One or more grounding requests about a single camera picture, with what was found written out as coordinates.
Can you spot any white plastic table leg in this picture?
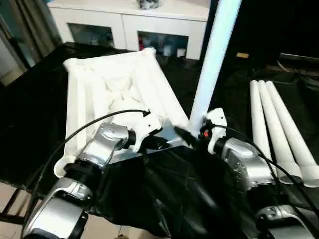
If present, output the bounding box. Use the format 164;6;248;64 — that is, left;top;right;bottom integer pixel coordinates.
265;81;319;188
257;80;304;185
189;0;242;136
250;80;277;175

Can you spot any white plastic table top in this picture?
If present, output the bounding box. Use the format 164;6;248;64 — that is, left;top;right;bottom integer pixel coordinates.
54;47;190;179

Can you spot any black work mat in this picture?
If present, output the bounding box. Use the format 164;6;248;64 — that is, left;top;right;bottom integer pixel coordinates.
0;41;319;239

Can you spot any black flat panel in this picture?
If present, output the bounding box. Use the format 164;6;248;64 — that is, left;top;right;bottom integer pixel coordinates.
279;52;319;63

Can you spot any white cabinet with glass doors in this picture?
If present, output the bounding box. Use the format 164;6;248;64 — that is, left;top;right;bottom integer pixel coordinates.
47;0;210;60

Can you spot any dark metallic object on cabinet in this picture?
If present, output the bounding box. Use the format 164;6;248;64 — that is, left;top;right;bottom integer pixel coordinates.
136;0;162;10

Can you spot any grey brown curtain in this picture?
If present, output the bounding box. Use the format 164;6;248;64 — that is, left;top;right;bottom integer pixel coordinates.
0;0;63;73

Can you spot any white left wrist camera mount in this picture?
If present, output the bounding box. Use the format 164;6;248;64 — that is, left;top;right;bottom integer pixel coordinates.
129;113;162;152

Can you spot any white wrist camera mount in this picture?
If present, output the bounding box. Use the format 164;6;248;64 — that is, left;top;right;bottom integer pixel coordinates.
203;107;228;154
129;113;162;152

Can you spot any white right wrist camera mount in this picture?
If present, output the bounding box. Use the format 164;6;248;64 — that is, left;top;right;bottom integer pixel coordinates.
203;107;228;154

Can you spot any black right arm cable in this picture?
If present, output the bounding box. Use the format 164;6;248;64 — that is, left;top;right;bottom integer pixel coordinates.
211;124;319;215

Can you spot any black metal table frame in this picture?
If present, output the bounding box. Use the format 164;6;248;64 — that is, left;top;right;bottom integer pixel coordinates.
0;186;38;225

